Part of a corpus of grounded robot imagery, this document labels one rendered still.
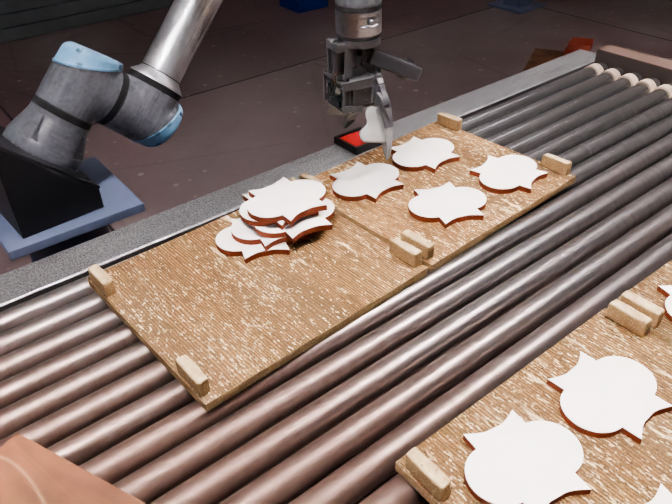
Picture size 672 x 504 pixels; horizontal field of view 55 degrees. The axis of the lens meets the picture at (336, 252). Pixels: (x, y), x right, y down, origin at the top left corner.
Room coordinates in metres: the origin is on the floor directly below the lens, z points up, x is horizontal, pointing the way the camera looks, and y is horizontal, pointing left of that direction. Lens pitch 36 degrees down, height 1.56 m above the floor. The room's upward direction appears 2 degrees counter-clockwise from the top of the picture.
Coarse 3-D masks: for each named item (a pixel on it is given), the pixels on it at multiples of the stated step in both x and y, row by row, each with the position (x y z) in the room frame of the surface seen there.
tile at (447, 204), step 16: (416, 192) 1.02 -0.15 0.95; (432, 192) 1.02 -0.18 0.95; (448, 192) 1.02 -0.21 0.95; (464, 192) 1.01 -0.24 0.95; (480, 192) 1.01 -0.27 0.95; (416, 208) 0.97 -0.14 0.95; (432, 208) 0.96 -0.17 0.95; (448, 208) 0.96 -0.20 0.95; (464, 208) 0.96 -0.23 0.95; (480, 208) 0.97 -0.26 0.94; (448, 224) 0.92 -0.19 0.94
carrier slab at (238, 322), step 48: (192, 240) 0.91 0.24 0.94; (336, 240) 0.89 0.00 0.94; (96, 288) 0.79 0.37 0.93; (144, 288) 0.78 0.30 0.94; (192, 288) 0.78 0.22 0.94; (240, 288) 0.77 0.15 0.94; (288, 288) 0.77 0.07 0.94; (336, 288) 0.77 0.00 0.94; (384, 288) 0.76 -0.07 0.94; (144, 336) 0.67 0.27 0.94; (192, 336) 0.67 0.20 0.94; (240, 336) 0.67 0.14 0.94; (288, 336) 0.66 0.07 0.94; (240, 384) 0.58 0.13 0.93
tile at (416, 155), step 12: (408, 144) 1.21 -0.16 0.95; (420, 144) 1.21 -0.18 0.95; (432, 144) 1.21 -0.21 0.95; (444, 144) 1.21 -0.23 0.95; (396, 156) 1.16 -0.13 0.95; (408, 156) 1.16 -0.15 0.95; (420, 156) 1.16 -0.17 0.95; (432, 156) 1.16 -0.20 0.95; (444, 156) 1.15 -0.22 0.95; (456, 156) 1.15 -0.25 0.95; (408, 168) 1.12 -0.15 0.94; (420, 168) 1.12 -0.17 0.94; (432, 168) 1.11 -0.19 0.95
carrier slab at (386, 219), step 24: (456, 144) 1.23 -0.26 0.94; (480, 144) 1.22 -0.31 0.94; (336, 168) 1.14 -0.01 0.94; (456, 168) 1.12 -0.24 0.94; (408, 192) 1.04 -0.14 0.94; (552, 192) 1.03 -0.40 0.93; (360, 216) 0.96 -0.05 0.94; (384, 216) 0.96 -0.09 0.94; (408, 216) 0.96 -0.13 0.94; (504, 216) 0.95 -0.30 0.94; (384, 240) 0.90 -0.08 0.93; (432, 240) 0.88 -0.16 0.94; (456, 240) 0.88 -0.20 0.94; (480, 240) 0.90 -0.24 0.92; (432, 264) 0.82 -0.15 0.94
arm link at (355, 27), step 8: (336, 16) 1.05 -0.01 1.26; (344, 16) 1.04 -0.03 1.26; (352, 16) 1.03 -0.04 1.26; (360, 16) 1.03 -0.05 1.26; (368, 16) 1.03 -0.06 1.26; (376, 16) 1.04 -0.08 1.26; (336, 24) 1.05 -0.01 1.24; (344, 24) 1.04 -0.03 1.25; (352, 24) 1.03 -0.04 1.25; (360, 24) 1.03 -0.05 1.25; (368, 24) 1.03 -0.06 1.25; (376, 24) 1.04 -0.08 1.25; (336, 32) 1.06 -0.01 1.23; (344, 32) 1.04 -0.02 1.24; (352, 32) 1.03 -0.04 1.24; (360, 32) 1.03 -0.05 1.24; (368, 32) 1.03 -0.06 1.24; (376, 32) 1.04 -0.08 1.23; (352, 40) 1.04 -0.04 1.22; (360, 40) 1.03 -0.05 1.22
